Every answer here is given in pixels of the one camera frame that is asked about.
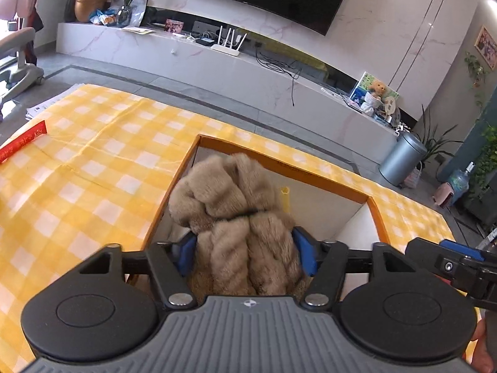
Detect black cables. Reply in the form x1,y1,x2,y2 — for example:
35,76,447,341
256,48,303,107

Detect marble television console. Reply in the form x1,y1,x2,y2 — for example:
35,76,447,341
56,21,400,164

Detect brown fur plush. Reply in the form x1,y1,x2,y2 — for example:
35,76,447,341
168,153,305,295

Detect yellow checkered tablecloth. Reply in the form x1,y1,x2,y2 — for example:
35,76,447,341
0,83,476,366

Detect pink space heater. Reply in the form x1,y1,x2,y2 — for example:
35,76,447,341
433,184,456,208

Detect red paper strip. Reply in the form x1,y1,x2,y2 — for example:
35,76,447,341
0,120,48,164

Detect silver trash can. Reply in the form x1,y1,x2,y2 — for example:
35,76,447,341
378,131,428,188

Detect stack of papers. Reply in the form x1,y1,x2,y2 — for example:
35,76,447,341
25,83,84,122

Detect teddy bear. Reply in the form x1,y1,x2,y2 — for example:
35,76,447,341
360,81,389,116

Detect grey chair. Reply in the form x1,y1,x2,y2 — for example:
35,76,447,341
0,26,45,98

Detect framed wall picture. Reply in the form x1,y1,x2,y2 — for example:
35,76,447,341
474,25,497,71

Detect golden vase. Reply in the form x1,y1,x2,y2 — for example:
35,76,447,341
74,0,108,24

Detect tall potted leafy plant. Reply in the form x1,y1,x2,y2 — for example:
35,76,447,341
415,105,464,168

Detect orange cardboard box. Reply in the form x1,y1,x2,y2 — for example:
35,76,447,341
144,134,390,292

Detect trailing green plant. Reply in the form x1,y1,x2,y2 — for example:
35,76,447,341
468,122,497,203

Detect hanging vine plant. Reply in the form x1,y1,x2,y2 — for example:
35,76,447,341
464,51,490,109

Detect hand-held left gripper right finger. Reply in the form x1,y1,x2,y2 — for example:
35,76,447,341
291,227,413,309

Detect green photo print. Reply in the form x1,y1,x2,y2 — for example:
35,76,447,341
347,71,400,115

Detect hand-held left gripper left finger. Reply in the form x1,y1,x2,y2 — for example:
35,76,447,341
78,233,199,309

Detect blue water jug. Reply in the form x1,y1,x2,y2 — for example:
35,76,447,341
446,162,476,206

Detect person's right hand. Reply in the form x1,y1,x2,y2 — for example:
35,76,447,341
471,310,497,373

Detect white router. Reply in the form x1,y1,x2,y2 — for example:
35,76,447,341
210,25,248,54

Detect woven basket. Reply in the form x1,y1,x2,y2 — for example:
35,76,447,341
404,161,423,189

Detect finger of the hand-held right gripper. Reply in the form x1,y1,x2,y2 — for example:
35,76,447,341
405,237,497,312

